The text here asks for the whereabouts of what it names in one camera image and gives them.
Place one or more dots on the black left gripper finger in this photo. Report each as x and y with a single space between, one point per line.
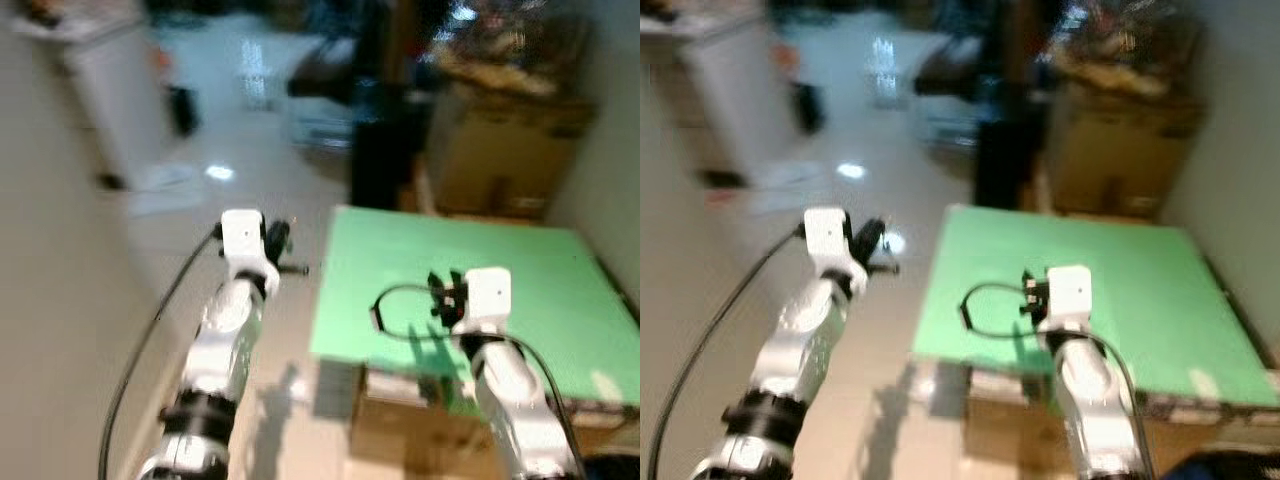
277 240
868 238

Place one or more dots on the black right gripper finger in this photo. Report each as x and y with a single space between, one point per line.
1028 280
437 284

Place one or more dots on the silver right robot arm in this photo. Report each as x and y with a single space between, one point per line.
1095 400
510 400

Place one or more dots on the white floor cloth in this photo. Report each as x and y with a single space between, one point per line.
165 190
790 190

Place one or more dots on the light green board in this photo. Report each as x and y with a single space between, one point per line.
560 290
1150 290

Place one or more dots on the brown cardboard base boxes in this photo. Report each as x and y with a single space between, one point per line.
420 435
1010 435

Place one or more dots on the black cabinet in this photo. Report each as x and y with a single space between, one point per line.
1005 150
385 150

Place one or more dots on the black bin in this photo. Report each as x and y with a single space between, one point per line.
808 108
183 110

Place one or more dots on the large brown cardboard box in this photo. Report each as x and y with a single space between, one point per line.
510 150
1115 150

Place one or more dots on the white cabinet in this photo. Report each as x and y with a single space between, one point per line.
120 95
740 90

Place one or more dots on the clear plastic bag of textiles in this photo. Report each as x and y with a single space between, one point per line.
1125 50
510 50

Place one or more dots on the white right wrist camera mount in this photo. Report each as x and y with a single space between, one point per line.
1068 295
487 298

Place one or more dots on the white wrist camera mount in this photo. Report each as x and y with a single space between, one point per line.
487 298
828 240
243 240
1068 295

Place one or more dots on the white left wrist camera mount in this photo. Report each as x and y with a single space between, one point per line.
243 240
828 240

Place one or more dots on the black metal frame chair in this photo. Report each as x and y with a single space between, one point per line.
320 80
945 80

